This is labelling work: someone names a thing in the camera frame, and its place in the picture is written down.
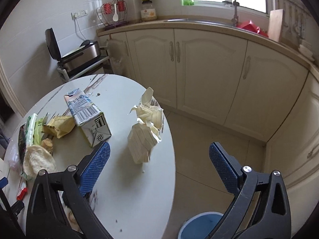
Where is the blue trash bin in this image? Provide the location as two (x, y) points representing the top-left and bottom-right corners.
(177, 212), (223, 239)

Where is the glass jar with yellow label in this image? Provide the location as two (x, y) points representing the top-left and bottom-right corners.
(141, 0), (157, 22)

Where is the green white wrapper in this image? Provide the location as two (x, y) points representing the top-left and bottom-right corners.
(25, 113), (43, 147)

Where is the blue white milk carton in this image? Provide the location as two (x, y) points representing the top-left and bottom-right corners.
(64, 88), (112, 148)

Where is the red basin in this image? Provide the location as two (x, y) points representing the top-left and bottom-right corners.
(237, 21), (269, 38)

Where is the wall power outlet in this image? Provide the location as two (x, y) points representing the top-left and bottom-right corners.
(71, 9), (88, 20)

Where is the brown bread bun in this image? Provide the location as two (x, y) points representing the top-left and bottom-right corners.
(40, 138), (53, 155)

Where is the metal sink faucet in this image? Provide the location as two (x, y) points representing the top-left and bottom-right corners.
(212, 0), (240, 28)

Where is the open rice cooker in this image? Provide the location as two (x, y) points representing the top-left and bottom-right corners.
(45, 28), (101, 72)

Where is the round marble table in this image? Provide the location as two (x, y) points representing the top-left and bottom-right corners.
(3, 73), (176, 239)

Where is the wire utensil rack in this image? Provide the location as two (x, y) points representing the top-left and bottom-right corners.
(96, 0), (128, 29)

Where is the red small object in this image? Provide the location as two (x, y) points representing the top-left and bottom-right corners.
(16, 187), (28, 201)

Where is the wooden cutting board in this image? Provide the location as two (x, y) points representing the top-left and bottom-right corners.
(267, 9), (284, 43)

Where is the yellow snack wrapper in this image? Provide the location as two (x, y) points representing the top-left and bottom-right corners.
(43, 116), (76, 139)

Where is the white paper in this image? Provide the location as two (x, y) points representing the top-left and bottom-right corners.
(130, 87), (164, 130)
(128, 121), (162, 164)

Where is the flat white bread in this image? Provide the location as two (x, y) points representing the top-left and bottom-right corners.
(23, 145), (57, 180)

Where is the white rice spoon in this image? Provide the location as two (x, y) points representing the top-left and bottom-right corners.
(112, 3), (119, 22)

